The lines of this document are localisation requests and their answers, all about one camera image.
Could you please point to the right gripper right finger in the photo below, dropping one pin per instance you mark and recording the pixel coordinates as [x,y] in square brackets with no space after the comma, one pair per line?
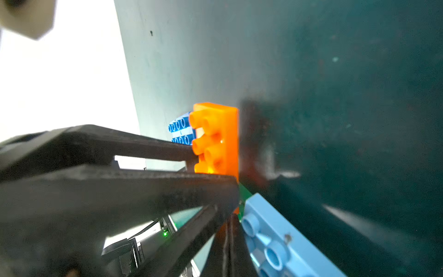
[240,263]

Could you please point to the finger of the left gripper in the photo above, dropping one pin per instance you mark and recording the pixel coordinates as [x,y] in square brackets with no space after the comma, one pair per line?
[43,152]
[55,222]

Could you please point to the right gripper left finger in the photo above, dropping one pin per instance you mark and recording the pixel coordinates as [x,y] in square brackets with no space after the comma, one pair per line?
[218,258]

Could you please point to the light blue lego brick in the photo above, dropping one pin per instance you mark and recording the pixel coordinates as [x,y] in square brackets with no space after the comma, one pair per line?
[277,248]

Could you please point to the orange lego brick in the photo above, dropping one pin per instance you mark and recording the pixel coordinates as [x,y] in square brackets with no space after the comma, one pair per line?
[218,147]

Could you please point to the dark blue lego brick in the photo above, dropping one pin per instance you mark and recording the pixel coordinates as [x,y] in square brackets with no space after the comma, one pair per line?
[181,130]

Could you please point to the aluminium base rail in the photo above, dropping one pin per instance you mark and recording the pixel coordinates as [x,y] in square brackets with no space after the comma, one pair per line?
[124,253]

